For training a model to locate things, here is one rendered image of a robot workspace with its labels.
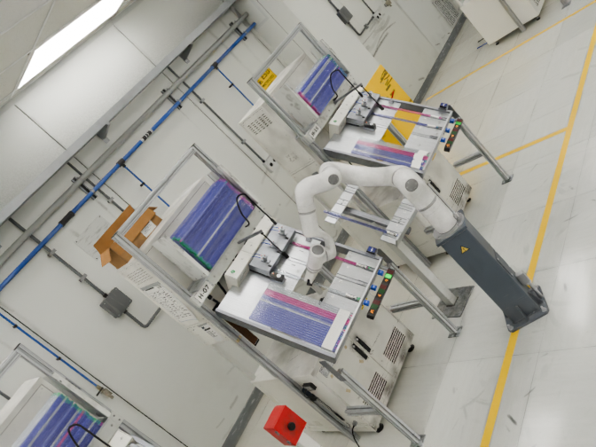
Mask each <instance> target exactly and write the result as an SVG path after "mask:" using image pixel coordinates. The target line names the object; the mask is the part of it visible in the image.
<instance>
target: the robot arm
mask: <svg viewBox="0 0 596 447"><path fill-rule="evenodd" d="M340 183H344V184H351V185H355V186H367V187H378V186H393V187H396V188H397V189H398V190H399V191H400V192H401V193H402V194H403V195H404V196H405V197H406V199H407V200H408V201H410V202H411V204H412V205H413V206H414V207H415V208H416V209H417V210H418V211H419V212H420V213H421V214H422V215H423V216H424V217H425V218H426V219H427V220H428V222H429V223H430V224H431V225H432V226H433V227H434V228H435V230H434V233H433V236H434V238H435V239H437V240H443V239H447V238H449V237H450V236H451V235H453V234H454V233H455V232H456V231H457V230H458V229H459V228H460V226H461V225H462V224H463V222H464V216H463V215H462V214H461V213H459V212H455V213H453V214H452V212H451V211H450V210H449V209H448V208H447V207H446V206H445V205H444V204H443V203H442V202H441V201H440V200H439V199H438V198H437V196H436V195H435V194H434V193H433V192H432V191H431V190H430V189H429V187H428V186H427V184H426V183H425V182H424V181H423V179H422V178H421V177H420V176H419V175H418V174H417V173H416V172H414V171H413V170H412V169H410V168H409V167H406V166H403V165H396V166H387V167H380V168H371V167H359V166H353V165H349V164H345V163H340V162H334V161H328V162H325V163H323V164H322V165H321V167H320V168H319V174H317V175H315V176H309V177H306V178H304V179H303V180H302V181H301V182H300V183H299V184H298V185H297V186H296V187H295V190H294V195H295V200H296V205H297V209H298V214H299V217H300V222H301V226H302V233H303V235H304V236H305V237H306V238H322V239H323V240H324V242H325V246H324V247H323V246H322V245H320V244H314V245H312V246H311V247H310V251H309V256H308V261H307V272H306V275H305V279H304V281H307V280H308V281H307V286H312V284H313V281H314V280H315V277H316V276H317V274H318V272H319V271H321V269H322V266H323V263H325V262H327V261H329V260H332V259H334V258H335V257H336V247H335V244H334V241H333V238H332V236H331V235H330V234H329V233H327V232H326V231H323V230H321V229H320V228H319V227H318V218H317V213H316V209H315V203H314V196H315V195H317V194H320V193H322V192H328V191H331V190H332V189H333V188H335V187H336V186H338V185H339V184H340Z"/></svg>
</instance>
